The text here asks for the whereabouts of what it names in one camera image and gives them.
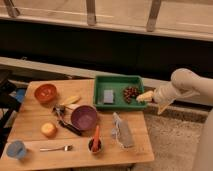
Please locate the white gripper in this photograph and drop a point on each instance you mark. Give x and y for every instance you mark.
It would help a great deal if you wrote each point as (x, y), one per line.
(163, 95)

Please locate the white grey towel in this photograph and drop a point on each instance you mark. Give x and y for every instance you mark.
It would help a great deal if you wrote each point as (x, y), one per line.
(115, 131)

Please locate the purple bowl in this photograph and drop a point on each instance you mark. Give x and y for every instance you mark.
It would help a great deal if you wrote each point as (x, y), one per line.
(84, 118)

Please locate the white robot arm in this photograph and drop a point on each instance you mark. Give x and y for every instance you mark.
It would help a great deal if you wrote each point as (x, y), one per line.
(185, 83)

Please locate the orange bowl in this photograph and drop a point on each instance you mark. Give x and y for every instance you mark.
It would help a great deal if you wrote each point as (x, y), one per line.
(45, 93)

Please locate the bunch of dark grapes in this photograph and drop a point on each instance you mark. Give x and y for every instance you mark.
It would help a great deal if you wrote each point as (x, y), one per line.
(129, 93)

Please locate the green plastic tray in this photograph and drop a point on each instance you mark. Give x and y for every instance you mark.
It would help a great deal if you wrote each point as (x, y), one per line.
(117, 84)

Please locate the grey blue sponge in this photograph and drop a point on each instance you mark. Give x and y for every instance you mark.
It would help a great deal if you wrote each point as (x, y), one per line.
(108, 97)

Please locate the orange carrot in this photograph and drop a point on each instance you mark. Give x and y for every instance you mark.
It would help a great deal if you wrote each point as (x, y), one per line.
(96, 139)

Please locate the small dark cup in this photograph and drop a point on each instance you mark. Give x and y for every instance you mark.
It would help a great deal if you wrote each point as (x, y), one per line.
(90, 146)

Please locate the yellow banana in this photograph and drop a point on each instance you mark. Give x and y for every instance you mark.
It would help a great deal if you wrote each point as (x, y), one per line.
(70, 100)

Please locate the silver fork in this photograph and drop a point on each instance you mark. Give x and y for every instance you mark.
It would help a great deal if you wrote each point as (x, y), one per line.
(64, 148)

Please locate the yellow apple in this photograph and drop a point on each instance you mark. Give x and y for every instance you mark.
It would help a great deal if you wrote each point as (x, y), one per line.
(49, 129)

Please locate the blue plastic cup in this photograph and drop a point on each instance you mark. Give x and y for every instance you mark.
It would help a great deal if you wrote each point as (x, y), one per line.
(16, 149)

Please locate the black chair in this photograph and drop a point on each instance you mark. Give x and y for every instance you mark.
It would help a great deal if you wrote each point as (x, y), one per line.
(6, 100)

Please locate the black handled can opener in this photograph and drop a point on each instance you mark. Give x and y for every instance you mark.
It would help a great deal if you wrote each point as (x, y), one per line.
(60, 111)

